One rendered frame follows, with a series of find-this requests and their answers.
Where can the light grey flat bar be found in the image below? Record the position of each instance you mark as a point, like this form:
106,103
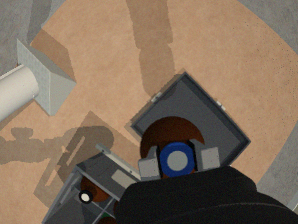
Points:
119,160

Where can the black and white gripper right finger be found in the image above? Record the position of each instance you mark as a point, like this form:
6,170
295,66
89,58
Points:
205,158

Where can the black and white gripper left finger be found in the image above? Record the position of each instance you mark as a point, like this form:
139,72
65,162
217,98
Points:
150,167

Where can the brown bottle with blue cap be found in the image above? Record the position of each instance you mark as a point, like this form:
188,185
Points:
169,132

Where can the grey bottle crate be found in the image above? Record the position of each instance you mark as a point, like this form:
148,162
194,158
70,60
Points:
103,172

